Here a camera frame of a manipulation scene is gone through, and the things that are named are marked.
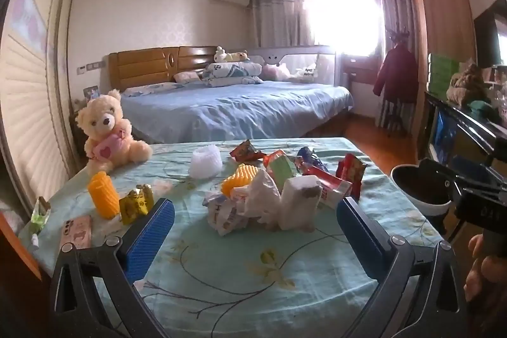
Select person's right forearm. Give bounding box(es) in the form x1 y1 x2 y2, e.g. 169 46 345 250
464 298 507 338

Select white tissue pack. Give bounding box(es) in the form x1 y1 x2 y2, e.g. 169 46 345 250
277 175 323 232

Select bed with blue sheet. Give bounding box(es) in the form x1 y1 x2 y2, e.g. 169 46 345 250
119 80 354 144

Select person's right hand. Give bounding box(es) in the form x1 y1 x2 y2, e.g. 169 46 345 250
464 233 507 303

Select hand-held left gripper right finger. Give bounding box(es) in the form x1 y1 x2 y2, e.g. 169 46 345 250
337 196 470 338

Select small white pillow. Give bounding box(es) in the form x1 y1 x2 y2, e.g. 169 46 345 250
173 71 203 84

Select green floral tablecloth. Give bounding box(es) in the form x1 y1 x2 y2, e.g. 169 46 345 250
18 137 448 338

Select red snack wrapper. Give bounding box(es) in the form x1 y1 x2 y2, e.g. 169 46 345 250
230 140 265 163

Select dark red coat on stand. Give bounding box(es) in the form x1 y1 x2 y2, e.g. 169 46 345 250
386 27 410 137

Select glossy black cabinet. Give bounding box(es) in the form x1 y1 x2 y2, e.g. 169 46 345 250
420 90 507 186

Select stack of green boxes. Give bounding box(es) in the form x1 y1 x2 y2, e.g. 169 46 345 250
428 53 460 98

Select beige louvered sliding door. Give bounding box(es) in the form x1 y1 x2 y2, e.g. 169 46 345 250
0 0 86 212

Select phone in pink case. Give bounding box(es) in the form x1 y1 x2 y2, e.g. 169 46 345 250
59 214 93 252

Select pink plush toy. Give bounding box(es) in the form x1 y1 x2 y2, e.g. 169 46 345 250
261 63 291 81

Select red and white packet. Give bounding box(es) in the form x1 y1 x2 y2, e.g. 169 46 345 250
303 164 353 210

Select dark red snack bag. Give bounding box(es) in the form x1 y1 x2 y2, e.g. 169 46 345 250
336 153 368 202

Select cream teddy bear pink heart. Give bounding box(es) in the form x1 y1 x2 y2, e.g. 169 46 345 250
76 88 153 176

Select dark wooden nightstand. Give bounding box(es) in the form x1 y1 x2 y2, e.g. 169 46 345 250
69 100 88 170

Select wall switch panel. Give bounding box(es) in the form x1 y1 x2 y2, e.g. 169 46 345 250
77 61 106 74

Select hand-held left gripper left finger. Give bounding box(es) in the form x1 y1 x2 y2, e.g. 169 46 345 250
49 197 176 338

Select white tissue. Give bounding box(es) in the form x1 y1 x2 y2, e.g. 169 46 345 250
238 168 283 228

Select yellow snack wrapper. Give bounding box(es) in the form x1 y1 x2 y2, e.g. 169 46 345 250
119 183 154 225

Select black television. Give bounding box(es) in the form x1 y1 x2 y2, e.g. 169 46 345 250
473 0 504 67

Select yellow corn toy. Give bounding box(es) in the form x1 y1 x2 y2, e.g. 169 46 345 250
88 171 120 219

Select wooden headboard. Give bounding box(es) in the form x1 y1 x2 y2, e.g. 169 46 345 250
108 45 218 93

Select tall wooden wardrobe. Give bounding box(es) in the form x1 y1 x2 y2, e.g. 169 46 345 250
409 0 476 164

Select grey dotted curtain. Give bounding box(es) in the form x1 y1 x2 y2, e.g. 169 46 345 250
251 0 315 48
378 0 414 133

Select green carton box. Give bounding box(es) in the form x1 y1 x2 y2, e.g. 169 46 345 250
263 150 299 192

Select black bin with white rim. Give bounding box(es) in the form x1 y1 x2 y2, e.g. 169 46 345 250
390 164 453 232

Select yellow ridged foam piece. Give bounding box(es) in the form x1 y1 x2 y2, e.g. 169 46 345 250
221 163 258 198

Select bright window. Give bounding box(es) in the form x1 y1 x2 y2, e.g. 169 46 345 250
313 0 383 55

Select folded panda print quilt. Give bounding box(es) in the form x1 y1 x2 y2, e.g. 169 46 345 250
203 61 264 88

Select wooden desk with drawer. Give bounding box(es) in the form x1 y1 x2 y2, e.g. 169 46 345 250
343 55 377 86

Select green cloth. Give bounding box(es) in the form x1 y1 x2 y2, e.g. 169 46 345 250
467 100 494 118

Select blue snack wrapper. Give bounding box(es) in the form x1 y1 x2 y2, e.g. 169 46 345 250
295 146 329 176

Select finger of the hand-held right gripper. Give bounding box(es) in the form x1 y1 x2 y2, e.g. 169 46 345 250
419 158 507 204

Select printed paper wrapper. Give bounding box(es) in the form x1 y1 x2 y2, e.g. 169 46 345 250
203 191 248 236

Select green snack wrapper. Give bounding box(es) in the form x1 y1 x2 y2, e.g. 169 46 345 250
31 196 51 233

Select orange wooden board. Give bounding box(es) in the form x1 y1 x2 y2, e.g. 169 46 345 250
0 211 42 281

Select brown plush toy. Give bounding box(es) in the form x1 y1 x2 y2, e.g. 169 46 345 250
447 63 486 105

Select blue patterned pillow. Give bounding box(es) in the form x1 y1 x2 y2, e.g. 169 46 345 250
121 82 185 98

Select grey bed guard rail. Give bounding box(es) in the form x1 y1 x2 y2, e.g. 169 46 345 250
247 44 342 87

